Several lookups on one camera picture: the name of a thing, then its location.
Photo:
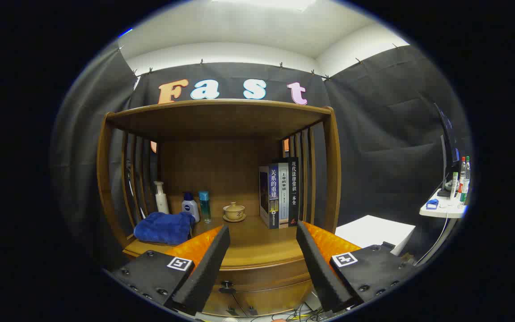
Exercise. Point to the clear bottle with green cap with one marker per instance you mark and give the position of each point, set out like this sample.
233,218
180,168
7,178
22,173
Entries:
466,179

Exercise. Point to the wooden cabinet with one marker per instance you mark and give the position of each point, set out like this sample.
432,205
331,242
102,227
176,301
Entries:
221,116

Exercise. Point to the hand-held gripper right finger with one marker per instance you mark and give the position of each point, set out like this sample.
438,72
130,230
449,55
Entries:
318,268

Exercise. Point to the white bottle with blue cap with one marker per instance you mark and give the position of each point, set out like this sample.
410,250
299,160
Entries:
190,209

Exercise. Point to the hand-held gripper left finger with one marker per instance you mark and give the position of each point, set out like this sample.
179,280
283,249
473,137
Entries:
208,268

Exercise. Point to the white tube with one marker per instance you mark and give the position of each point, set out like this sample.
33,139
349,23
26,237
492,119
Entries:
454,185

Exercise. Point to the tan lidded teacup with saucer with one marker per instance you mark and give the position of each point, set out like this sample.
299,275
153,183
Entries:
234,211

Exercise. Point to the blue spine book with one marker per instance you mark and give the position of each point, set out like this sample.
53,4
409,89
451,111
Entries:
273,192

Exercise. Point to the teal clear bottle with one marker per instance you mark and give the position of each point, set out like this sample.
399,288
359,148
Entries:
204,208

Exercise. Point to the white pump bottle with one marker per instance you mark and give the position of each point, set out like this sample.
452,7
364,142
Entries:
162,203

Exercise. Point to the blue towel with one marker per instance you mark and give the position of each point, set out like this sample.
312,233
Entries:
163,228

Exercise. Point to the wooden countertop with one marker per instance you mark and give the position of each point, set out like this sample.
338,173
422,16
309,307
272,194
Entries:
257,241

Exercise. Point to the wooden drawer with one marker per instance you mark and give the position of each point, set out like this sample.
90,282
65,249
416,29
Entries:
266,277

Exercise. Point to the white side table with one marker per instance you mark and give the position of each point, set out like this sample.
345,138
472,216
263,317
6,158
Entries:
441,209

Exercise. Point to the black spine book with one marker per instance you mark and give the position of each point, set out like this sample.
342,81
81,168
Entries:
294,192

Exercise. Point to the pale spine book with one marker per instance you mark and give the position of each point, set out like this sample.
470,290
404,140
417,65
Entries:
283,197

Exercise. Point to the white box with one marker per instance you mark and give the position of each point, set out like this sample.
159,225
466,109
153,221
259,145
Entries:
373,230

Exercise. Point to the small blue object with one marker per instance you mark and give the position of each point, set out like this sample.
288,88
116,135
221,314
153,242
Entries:
432,204

